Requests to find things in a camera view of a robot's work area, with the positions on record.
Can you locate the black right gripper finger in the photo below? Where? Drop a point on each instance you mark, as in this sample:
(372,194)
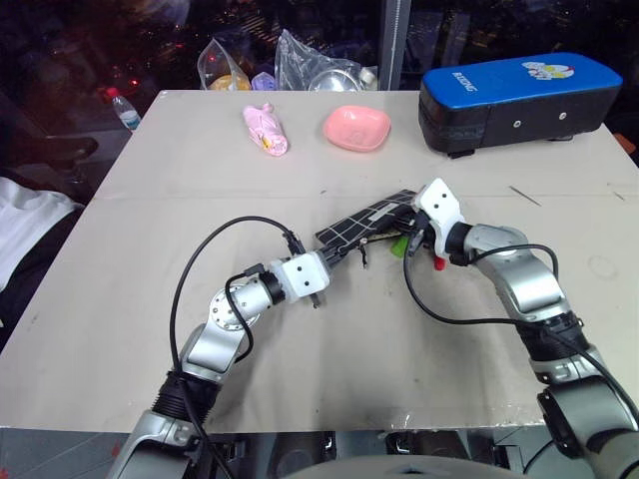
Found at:
(405,225)

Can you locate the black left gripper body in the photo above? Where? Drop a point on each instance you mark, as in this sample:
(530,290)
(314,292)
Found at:
(330,260)

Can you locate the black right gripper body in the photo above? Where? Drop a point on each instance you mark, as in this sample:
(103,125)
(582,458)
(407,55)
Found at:
(420,234)

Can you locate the black white-grid pencil pouch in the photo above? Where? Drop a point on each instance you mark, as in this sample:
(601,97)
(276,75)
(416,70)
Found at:
(364,222)

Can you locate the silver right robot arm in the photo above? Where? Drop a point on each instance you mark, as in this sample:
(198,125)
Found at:
(524,279)

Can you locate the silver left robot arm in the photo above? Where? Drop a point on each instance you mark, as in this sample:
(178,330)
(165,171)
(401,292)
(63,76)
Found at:
(204,349)

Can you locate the green highlighter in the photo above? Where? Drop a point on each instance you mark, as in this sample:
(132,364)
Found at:
(399,247)

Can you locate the red marker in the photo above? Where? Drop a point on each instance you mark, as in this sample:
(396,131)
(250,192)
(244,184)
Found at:
(439,263)

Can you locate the pink plastic bowl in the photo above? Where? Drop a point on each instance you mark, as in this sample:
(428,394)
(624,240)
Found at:
(355,127)

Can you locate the silver metal bowl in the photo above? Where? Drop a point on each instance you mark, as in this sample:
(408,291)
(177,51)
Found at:
(332,82)

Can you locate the blue and black box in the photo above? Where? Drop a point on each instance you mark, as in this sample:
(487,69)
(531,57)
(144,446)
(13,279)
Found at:
(514,90)

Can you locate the purple plastic item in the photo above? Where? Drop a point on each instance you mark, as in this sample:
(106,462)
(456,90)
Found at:
(263,81)

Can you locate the clear crumpled plastic bag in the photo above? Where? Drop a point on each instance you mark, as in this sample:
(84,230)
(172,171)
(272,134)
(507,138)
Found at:
(304,60)

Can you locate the clear bag with yellow contents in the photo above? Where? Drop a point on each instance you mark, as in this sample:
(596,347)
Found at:
(227,75)

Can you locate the clear plastic water bottle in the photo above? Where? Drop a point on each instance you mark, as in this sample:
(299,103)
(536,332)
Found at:
(125,112)

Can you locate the black chair armrest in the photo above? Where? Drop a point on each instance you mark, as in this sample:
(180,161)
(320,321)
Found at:
(72,148)

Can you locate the white cloth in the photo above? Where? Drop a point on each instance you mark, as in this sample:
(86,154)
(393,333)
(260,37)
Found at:
(30,219)

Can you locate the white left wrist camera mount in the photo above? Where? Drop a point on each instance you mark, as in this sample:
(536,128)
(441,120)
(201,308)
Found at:
(302,274)

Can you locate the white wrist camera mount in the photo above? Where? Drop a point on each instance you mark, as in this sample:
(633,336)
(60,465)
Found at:
(302,274)
(439,204)

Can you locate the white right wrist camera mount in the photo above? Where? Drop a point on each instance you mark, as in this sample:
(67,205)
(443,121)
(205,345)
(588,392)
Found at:
(439,204)

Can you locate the grey vertical window post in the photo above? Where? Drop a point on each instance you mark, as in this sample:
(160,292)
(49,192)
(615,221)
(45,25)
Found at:
(395,45)

